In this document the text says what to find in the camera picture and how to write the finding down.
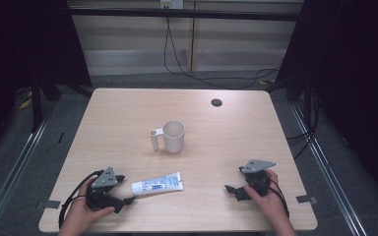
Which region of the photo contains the metal floor rail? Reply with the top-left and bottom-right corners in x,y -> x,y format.
289,102 -> 369,236
0,100 -> 59,236

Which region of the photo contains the black horizontal frame bar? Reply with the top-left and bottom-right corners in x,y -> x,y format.
68,7 -> 305,23

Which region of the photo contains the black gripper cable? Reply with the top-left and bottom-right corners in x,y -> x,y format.
268,178 -> 290,219
57,169 -> 105,229

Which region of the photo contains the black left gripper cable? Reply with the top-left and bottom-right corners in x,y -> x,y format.
57,169 -> 105,229

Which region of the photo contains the dark curtain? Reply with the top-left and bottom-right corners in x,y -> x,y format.
0,0 -> 94,161
276,0 -> 378,201

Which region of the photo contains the white cup with handle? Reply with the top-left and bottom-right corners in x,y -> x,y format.
149,119 -> 186,154

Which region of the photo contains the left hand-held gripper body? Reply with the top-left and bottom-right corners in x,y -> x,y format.
85,166 -> 124,214

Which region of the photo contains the person's left hand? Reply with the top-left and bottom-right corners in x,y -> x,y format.
65,176 -> 116,232

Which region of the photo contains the long black wall cable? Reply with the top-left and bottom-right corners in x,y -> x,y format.
162,16 -> 282,90

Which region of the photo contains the bundle of black floor cables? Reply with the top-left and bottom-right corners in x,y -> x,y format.
285,88 -> 320,162

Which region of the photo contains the grey tape strip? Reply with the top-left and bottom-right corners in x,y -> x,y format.
34,199 -> 62,211
295,194 -> 319,206

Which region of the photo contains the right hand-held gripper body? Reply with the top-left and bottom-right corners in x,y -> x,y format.
241,158 -> 277,199

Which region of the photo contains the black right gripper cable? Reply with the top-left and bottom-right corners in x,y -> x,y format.
268,178 -> 290,219

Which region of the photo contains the white and blue toothpaste tube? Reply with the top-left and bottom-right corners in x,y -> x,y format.
130,171 -> 184,197

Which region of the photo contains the black metal stand leg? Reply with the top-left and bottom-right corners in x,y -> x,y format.
29,65 -> 44,134

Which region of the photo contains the white wall socket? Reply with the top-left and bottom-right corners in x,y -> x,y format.
158,0 -> 185,10

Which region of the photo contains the person's right hand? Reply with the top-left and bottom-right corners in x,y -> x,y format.
243,168 -> 288,228

